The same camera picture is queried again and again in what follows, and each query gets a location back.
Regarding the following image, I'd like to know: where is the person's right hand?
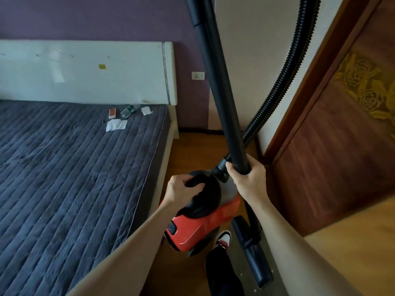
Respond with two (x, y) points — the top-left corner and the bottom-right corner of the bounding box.
(225, 154), (271, 209)

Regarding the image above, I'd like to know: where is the person's left hand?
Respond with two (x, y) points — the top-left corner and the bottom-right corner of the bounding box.
(163, 174), (206, 210)

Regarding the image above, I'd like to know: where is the red and black vacuum cleaner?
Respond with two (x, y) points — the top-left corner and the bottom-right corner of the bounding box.
(159, 158), (242, 257)

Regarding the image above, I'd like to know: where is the black vacuum wand tube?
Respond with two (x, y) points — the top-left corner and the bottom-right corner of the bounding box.
(185, 0), (263, 244)

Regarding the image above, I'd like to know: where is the person's left forearm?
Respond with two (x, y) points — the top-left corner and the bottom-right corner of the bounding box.
(66, 201), (179, 296)

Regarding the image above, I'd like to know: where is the person's right forearm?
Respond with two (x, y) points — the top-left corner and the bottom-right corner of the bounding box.
(245, 195), (364, 296)

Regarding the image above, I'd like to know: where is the red white and black shoe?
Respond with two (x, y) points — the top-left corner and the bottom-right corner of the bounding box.
(215, 230), (232, 251)

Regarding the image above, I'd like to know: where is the black vacuum floor nozzle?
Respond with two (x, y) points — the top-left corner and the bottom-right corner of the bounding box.
(231, 215), (275, 289)

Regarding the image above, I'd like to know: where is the person's black trouser leg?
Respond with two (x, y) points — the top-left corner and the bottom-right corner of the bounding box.
(205, 246), (245, 296)

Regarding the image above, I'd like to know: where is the large white tissue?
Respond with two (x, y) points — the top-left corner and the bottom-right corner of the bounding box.
(106, 119), (128, 132)

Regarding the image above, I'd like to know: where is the clear plastic bottle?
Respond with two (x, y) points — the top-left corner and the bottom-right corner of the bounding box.
(120, 104), (140, 119)

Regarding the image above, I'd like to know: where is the brown wooden door with flowers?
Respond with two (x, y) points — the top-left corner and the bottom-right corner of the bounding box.
(271, 0), (395, 238)

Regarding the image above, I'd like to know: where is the grey quilted mattress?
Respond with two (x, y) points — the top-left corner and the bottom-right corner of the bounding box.
(0, 100), (172, 296)

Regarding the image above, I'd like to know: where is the white bed headboard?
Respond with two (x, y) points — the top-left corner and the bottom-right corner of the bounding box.
(0, 39), (178, 106)

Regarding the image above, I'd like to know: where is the white bed frame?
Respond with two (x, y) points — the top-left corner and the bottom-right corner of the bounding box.
(144, 105), (180, 220)

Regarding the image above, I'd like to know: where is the black corrugated vacuum hose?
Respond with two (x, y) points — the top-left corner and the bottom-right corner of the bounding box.
(223, 0), (322, 164)

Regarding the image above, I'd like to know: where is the brown wooden door frame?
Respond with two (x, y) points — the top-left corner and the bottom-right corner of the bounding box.
(262, 0), (385, 166)

